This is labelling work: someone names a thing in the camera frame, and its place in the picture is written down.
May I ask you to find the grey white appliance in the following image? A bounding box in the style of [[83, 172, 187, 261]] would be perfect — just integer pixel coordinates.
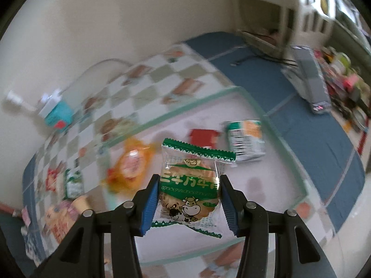
[[285, 45, 331, 115]]

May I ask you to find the red-brown wooden board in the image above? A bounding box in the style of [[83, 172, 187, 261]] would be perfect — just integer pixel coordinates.
[[0, 204, 22, 218]]

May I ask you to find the pile of colourful items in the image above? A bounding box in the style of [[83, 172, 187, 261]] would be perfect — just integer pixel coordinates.
[[319, 46, 371, 131]]

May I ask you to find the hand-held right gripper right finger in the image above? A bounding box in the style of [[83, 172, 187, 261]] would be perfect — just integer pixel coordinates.
[[220, 174, 338, 278]]

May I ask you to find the red snack packet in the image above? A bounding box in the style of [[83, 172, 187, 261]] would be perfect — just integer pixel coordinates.
[[45, 168, 58, 192]]

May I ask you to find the jelly cup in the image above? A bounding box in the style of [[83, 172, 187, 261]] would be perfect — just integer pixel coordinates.
[[71, 195, 90, 212]]

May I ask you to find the thin white cable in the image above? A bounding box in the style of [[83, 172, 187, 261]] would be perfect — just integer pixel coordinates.
[[62, 59, 131, 93]]

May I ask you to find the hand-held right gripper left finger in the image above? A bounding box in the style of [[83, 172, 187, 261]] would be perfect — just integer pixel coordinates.
[[30, 175, 160, 278]]

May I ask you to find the green white cookie packet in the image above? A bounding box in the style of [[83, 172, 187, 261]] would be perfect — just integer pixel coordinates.
[[151, 138, 237, 238]]

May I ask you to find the white tray with green rim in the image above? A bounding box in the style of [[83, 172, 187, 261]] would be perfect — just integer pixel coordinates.
[[100, 86, 308, 265]]

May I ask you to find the crumpled blue white wrapper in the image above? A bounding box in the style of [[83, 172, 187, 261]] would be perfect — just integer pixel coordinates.
[[22, 226, 38, 264]]

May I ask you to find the white power adapter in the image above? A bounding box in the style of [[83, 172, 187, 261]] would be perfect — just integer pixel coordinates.
[[38, 88, 63, 115]]

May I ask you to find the red packet with white stripe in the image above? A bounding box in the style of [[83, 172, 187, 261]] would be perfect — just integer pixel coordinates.
[[188, 129, 219, 148]]

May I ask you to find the green silver snack packet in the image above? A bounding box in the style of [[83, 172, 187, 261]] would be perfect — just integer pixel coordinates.
[[223, 120, 266, 163]]

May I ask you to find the orange egg roll packet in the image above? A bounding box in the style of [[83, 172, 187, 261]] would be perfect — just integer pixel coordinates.
[[106, 137, 157, 193]]

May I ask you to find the purple snack packet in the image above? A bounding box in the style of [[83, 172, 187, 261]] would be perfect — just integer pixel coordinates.
[[43, 201, 82, 244]]

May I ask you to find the teal box with red crab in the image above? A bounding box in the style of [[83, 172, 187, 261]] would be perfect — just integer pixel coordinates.
[[43, 101, 73, 132]]

